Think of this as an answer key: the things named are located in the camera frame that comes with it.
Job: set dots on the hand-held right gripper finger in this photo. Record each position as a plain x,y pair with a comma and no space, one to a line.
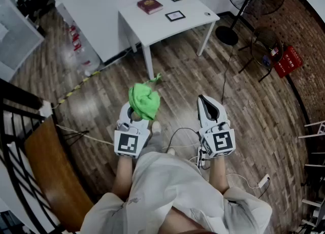
203,116
223,115

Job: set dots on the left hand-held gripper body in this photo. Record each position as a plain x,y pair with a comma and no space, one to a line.
127,144

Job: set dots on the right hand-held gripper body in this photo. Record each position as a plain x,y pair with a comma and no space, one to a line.
221,141

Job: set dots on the green microfibre cloth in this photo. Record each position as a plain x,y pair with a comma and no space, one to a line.
143,101

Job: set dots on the person's left forearm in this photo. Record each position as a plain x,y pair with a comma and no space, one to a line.
123,174

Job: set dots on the person's right forearm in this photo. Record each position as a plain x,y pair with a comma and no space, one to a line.
218,174

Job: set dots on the person's white shoe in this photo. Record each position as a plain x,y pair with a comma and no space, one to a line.
170,151
156,127

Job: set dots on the person's grey trousers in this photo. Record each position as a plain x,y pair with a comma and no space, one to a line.
153,144

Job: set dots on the white power strip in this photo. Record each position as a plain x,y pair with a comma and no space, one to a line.
264,180
201,156

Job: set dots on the black tripod stand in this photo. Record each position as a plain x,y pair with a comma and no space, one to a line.
76,136

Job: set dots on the yellow black striped floor tape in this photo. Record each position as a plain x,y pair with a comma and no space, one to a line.
76,87

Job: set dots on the person's white shirt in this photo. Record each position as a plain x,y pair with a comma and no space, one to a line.
172,182

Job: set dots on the small blue item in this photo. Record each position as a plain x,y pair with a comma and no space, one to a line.
266,60

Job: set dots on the brown wooden bench top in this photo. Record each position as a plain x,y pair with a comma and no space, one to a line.
56,172

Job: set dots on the black round side chair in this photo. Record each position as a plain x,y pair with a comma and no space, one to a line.
261,47

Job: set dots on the small red white box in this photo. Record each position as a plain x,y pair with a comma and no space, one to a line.
274,51

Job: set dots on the red plastic crate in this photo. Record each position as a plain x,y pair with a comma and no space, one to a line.
290,63

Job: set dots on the person's chest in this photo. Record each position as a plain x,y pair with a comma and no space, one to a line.
181,221

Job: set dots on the white metal rack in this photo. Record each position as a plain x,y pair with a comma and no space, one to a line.
316,129

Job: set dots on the white table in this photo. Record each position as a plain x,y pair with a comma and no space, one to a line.
162,28

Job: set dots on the maroon hardcover book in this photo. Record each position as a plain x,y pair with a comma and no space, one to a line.
149,5

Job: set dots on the black metal railing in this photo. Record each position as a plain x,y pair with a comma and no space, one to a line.
15,156

